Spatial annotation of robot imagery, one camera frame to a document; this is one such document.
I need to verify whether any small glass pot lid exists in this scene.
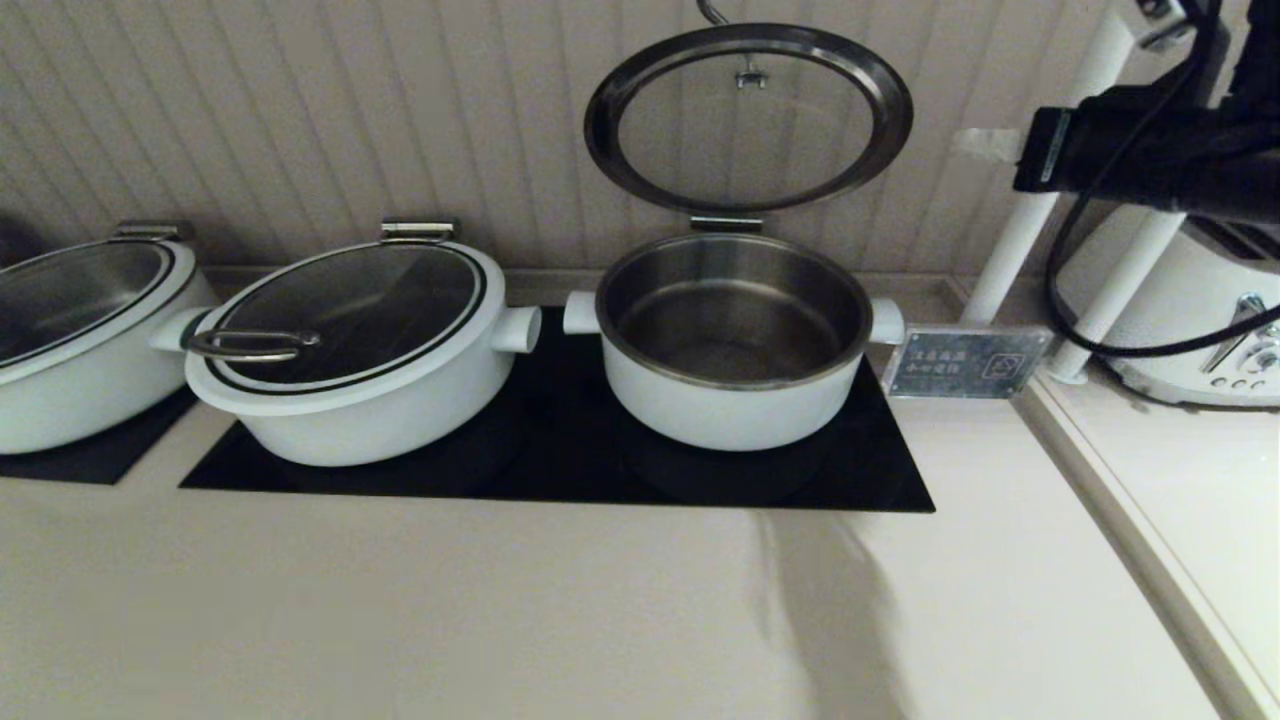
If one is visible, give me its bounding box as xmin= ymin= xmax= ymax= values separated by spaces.
xmin=584 ymin=0 xmax=914 ymax=214

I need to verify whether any small white pot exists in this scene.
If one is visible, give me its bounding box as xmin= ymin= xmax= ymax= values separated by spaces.
xmin=563 ymin=232 xmax=906 ymax=452

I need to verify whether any large white pot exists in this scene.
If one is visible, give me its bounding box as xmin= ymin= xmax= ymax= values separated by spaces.
xmin=150 ymin=300 xmax=543 ymax=468
xmin=0 ymin=268 xmax=221 ymax=456

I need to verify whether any white round pole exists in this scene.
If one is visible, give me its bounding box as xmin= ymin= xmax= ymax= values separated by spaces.
xmin=1045 ymin=205 xmax=1191 ymax=386
xmin=958 ymin=0 xmax=1141 ymax=327

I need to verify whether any white toaster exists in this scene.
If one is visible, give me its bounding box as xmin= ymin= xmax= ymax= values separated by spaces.
xmin=1047 ymin=215 xmax=1280 ymax=409

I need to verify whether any grey acrylic sign plaque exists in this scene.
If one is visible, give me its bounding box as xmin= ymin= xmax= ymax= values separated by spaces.
xmin=880 ymin=324 xmax=1053 ymax=401

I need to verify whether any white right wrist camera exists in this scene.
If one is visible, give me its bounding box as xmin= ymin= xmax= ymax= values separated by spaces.
xmin=1135 ymin=0 xmax=1201 ymax=51

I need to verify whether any black right camera cable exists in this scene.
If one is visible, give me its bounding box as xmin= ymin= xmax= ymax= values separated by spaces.
xmin=1045 ymin=0 xmax=1280 ymax=359

